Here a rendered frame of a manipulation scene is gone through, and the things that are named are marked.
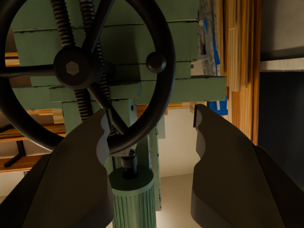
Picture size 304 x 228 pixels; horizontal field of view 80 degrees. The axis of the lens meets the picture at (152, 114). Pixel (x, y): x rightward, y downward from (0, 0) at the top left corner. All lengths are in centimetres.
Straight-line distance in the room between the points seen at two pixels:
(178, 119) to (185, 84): 273
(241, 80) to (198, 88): 145
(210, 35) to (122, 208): 111
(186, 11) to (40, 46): 35
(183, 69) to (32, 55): 37
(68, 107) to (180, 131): 293
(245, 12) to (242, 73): 50
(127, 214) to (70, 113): 44
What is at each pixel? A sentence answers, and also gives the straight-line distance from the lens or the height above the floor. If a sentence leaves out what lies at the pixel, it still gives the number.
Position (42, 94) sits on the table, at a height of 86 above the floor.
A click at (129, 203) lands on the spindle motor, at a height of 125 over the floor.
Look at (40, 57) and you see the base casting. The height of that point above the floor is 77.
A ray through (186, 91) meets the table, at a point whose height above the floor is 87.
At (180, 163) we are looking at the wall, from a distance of 349.
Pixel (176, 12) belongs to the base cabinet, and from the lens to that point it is 48.
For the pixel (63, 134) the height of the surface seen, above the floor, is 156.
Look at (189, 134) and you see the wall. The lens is 333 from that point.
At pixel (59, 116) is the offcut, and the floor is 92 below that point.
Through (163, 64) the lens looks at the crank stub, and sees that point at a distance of 22.
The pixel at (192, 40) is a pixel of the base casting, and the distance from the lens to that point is 47.
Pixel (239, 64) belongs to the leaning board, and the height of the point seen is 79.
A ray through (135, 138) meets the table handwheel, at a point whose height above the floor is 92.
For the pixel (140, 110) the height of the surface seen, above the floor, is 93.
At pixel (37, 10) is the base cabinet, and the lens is 55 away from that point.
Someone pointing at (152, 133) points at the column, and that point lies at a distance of 85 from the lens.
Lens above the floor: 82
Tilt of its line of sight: 13 degrees up
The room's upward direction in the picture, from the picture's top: 177 degrees clockwise
